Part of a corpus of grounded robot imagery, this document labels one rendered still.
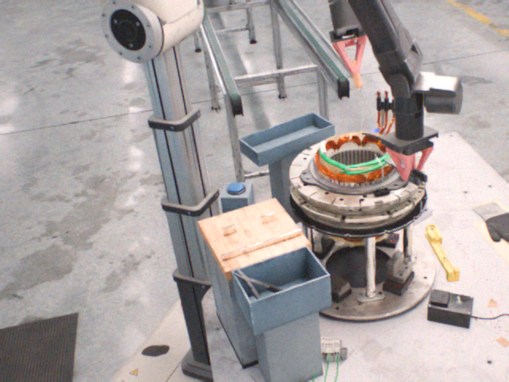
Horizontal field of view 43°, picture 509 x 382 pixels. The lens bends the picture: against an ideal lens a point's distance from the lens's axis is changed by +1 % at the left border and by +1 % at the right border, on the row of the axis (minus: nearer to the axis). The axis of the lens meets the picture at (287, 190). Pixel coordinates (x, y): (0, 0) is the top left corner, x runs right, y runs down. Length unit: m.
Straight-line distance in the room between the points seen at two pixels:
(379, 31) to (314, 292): 0.50
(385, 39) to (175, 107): 0.66
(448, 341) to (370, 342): 0.18
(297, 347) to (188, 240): 0.60
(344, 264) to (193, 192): 0.45
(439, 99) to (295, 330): 0.54
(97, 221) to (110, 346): 0.95
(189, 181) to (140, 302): 1.28
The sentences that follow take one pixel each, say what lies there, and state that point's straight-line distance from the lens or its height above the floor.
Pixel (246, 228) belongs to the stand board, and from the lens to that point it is 1.39.
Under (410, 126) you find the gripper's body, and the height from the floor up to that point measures 1.29.
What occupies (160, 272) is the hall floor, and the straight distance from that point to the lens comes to 3.05.
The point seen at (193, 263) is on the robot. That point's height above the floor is 0.72.
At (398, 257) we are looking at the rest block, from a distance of 1.59.
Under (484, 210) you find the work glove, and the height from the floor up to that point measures 0.79.
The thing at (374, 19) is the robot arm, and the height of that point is 1.52.
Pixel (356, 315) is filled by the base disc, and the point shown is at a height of 0.80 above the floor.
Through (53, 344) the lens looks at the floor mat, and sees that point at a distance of 2.86.
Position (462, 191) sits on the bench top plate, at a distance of 2.01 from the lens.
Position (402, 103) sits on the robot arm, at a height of 1.34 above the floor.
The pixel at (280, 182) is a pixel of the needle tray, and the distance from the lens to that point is 1.79.
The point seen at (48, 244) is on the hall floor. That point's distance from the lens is 3.46.
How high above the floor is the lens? 1.87
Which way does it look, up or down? 33 degrees down
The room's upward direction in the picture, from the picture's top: 6 degrees counter-clockwise
